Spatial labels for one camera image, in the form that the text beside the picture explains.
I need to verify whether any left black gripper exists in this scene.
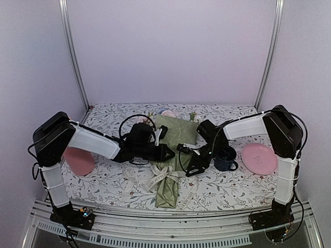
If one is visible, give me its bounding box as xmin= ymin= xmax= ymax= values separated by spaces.
xmin=134 ymin=143 xmax=175 ymax=161

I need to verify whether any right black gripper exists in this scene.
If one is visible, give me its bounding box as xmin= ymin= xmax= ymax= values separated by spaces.
xmin=186 ymin=141 xmax=225 ymax=178

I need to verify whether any cream printed ribbon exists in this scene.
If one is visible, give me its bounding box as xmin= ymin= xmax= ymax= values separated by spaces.
xmin=121 ymin=165 xmax=199 ymax=211

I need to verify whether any green paper bouquet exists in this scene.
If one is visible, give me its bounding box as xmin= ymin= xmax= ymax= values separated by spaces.
xmin=137 ymin=108 xmax=205 ymax=209

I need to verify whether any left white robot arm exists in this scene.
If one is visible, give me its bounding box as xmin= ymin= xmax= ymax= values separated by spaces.
xmin=28 ymin=112 xmax=175 ymax=224

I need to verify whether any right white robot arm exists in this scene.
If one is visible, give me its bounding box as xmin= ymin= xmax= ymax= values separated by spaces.
xmin=184 ymin=105 xmax=308 ymax=225

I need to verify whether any pink cylindrical vase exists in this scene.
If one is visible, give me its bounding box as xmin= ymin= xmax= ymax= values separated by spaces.
xmin=64 ymin=147 xmax=95 ymax=176

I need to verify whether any dark blue mug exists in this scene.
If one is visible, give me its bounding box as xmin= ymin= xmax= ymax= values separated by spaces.
xmin=214 ymin=147 xmax=238 ymax=172

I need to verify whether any floral patterned table mat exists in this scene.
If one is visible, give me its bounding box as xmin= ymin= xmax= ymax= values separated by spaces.
xmin=62 ymin=103 xmax=278 ymax=212

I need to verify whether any pink plate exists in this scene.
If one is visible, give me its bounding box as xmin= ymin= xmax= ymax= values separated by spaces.
xmin=241 ymin=143 xmax=277 ymax=175

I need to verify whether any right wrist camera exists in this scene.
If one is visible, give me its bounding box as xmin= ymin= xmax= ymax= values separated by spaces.
xmin=176 ymin=143 xmax=200 ymax=156

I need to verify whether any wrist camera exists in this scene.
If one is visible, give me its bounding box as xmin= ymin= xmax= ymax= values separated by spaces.
xmin=176 ymin=143 xmax=200 ymax=156
xmin=154 ymin=125 xmax=168 ymax=146

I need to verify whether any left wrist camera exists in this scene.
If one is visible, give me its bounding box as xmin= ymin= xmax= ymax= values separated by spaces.
xmin=154 ymin=125 xmax=168 ymax=146

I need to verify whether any aluminium front rail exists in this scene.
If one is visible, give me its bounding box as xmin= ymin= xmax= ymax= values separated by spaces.
xmin=24 ymin=198 xmax=321 ymax=248

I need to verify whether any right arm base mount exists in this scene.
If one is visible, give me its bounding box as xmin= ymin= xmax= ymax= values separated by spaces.
xmin=248 ymin=209 xmax=294 ymax=243

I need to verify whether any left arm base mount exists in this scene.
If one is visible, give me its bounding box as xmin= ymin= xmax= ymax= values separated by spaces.
xmin=50 ymin=202 xmax=95 ymax=230

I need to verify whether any right aluminium frame post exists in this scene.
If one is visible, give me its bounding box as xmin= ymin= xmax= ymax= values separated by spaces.
xmin=254 ymin=0 xmax=284 ymax=110

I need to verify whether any aluminium frame post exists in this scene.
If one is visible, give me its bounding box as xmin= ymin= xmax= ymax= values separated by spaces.
xmin=254 ymin=0 xmax=284 ymax=110
xmin=58 ymin=0 xmax=90 ymax=111

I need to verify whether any left aluminium frame post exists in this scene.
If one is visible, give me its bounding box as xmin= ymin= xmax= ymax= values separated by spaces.
xmin=58 ymin=0 xmax=90 ymax=111

